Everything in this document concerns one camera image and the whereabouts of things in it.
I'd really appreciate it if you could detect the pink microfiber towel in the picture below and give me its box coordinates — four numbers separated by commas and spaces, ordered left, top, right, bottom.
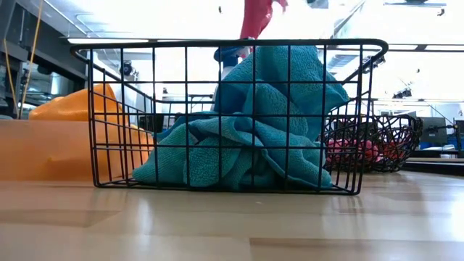
326, 138, 383, 163

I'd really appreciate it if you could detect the black rectangular wire basket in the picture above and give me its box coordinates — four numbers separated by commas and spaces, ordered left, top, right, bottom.
70, 38, 389, 196

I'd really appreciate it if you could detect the grey computer monitor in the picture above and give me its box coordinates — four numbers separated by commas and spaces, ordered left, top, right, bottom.
420, 116, 449, 146

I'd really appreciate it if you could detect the yellow cable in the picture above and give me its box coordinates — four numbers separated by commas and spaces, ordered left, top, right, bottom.
17, 0, 45, 119
2, 37, 20, 119

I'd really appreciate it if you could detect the white spray bottle blue trigger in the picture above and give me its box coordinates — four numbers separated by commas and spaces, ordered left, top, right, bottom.
211, 37, 255, 112

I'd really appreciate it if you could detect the black monitor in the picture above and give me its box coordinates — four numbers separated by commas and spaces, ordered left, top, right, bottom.
138, 114, 172, 133

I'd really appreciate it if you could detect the dark metal shelving rack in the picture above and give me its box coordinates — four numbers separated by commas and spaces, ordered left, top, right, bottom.
0, 0, 88, 120

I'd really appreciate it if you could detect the dark side table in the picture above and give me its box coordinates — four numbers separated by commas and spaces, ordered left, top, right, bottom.
403, 156, 464, 178

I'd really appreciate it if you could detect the black ceiling spotlight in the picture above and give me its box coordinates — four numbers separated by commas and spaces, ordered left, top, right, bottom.
392, 88, 415, 100
362, 54, 386, 75
119, 60, 138, 77

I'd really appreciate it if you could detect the red microfiber towel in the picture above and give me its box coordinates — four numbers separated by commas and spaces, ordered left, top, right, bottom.
383, 141, 409, 161
239, 0, 289, 41

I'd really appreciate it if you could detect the black round wire basket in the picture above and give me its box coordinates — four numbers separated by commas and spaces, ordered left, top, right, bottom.
321, 114, 423, 173

